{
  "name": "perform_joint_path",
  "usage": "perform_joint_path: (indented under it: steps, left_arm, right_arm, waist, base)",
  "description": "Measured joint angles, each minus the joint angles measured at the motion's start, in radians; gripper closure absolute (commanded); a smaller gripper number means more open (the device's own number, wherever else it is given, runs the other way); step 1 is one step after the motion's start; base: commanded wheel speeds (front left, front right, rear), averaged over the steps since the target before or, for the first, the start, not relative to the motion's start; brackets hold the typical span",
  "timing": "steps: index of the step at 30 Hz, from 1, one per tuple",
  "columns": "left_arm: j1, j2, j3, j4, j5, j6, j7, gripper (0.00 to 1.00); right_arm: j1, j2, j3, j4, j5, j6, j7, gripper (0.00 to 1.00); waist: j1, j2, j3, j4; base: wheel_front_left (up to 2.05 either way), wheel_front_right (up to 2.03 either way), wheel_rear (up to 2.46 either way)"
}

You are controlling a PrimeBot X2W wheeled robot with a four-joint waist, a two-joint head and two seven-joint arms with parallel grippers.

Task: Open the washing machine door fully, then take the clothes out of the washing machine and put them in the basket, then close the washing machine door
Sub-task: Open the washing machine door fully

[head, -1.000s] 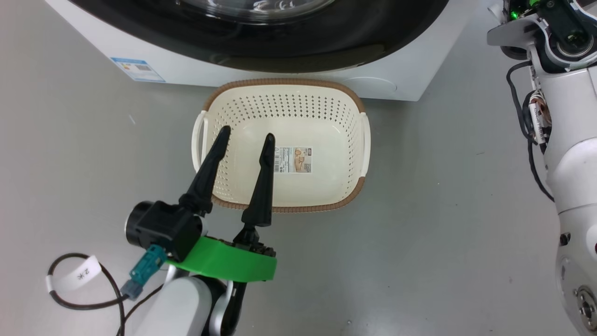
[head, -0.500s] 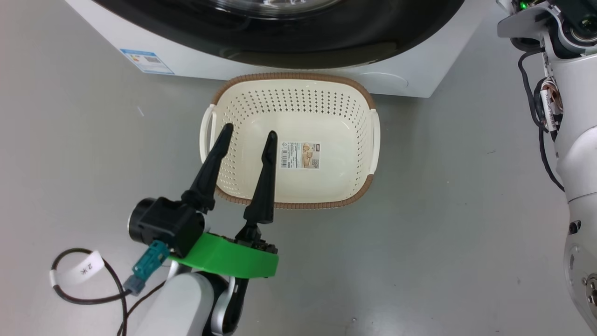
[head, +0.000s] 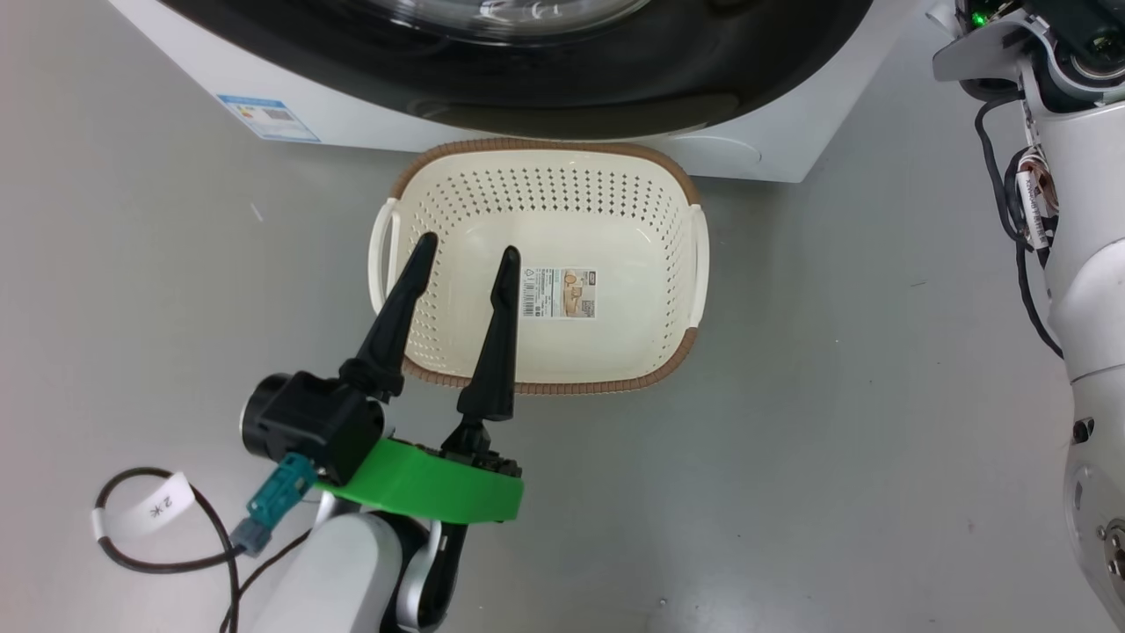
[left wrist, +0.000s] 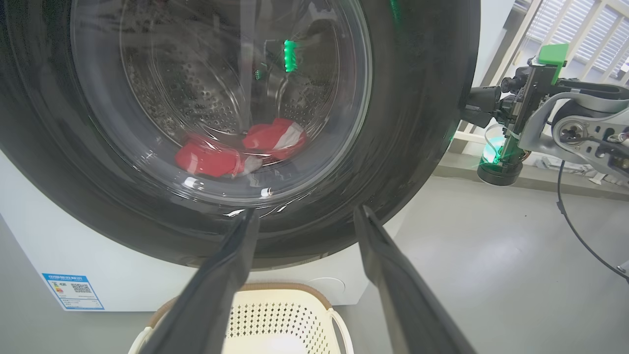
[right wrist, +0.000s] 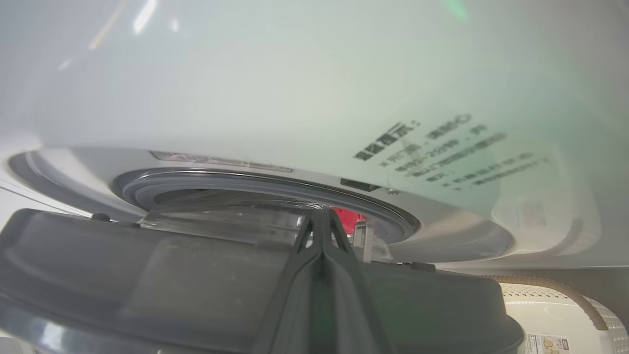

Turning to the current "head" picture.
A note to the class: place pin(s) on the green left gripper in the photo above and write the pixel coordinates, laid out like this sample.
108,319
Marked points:
422,488

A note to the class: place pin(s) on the black washing machine door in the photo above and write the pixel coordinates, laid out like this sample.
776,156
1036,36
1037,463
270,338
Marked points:
615,88

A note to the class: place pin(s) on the cream perforated laundry basket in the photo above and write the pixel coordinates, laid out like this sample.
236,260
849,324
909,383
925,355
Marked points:
615,352

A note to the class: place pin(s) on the white front-load washing machine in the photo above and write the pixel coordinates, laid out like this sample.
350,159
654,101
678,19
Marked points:
352,114

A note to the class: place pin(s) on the product label sticker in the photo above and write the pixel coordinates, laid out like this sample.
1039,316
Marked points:
562,294

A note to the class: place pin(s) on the blue energy label sticker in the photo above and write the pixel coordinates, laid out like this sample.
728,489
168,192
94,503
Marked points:
268,119

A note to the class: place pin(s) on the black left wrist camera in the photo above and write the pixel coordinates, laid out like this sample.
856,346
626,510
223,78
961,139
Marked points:
308,422

